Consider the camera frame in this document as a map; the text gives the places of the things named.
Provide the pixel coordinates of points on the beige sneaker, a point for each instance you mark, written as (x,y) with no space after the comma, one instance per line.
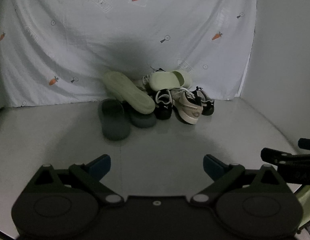
(188,110)
(143,81)

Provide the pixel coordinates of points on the white carrot-print sheet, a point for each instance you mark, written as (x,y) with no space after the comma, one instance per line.
(119,30)

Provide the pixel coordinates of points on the light green slipper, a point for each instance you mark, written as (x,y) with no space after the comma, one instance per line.
(167,80)
(128,91)

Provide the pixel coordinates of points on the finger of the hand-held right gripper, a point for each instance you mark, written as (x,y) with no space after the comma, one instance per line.
(271,155)
(306,144)

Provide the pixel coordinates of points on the grey slipper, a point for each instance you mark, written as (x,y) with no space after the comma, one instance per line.
(142,121)
(114,121)

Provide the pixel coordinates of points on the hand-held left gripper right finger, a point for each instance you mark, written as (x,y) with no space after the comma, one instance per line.
(213,166)

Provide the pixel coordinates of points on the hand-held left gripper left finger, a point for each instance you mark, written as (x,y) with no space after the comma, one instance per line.
(101,165)

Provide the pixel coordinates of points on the black sneaker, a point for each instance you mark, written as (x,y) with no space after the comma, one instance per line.
(163,107)
(207,105)

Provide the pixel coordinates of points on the light green cloth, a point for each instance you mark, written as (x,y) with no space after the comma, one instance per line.
(305,197)

